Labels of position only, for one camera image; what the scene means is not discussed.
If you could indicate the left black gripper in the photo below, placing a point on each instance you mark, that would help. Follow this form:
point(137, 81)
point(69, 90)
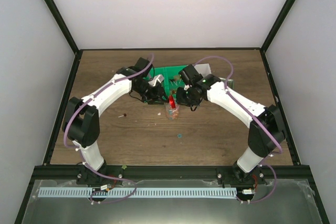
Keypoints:
point(156, 96)

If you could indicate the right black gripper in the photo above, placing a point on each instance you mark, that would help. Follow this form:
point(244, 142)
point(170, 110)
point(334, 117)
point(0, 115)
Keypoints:
point(181, 100)

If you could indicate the red jar lid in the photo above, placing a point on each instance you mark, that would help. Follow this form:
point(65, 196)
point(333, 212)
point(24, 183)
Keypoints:
point(172, 102)

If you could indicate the green double candy bin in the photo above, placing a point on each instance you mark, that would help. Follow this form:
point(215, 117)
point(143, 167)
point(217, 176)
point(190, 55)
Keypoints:
point(172, 80)

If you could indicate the clear plastic jar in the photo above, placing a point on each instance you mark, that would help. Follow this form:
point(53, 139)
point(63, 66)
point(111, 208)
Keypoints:
point(172, 113)

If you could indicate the white candy bin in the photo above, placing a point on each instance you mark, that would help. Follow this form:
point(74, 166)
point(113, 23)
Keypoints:
point(204, 69)

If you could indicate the green plastic scoop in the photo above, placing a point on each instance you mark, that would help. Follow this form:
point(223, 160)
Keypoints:
point(229, 82)

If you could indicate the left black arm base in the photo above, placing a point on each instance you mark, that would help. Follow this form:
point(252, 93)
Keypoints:
point(87, 177)

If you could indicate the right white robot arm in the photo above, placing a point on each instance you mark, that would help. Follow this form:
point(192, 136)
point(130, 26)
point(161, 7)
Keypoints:
point(265, 124)

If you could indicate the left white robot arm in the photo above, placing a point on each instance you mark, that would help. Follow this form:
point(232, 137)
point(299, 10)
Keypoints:
point(81, 125)

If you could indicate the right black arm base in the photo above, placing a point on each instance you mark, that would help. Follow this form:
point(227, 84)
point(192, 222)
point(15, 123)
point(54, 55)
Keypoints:
point(234, 176)

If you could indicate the black aluminium front beam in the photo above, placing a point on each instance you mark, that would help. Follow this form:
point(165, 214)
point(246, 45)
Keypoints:
point(163, 172)

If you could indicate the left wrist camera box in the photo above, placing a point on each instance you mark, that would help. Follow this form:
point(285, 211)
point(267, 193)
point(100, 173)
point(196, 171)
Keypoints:
point(157, 80)

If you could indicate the light blue slotted rail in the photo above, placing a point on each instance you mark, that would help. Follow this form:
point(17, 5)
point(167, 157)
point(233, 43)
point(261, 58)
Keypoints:
point(81, 192)

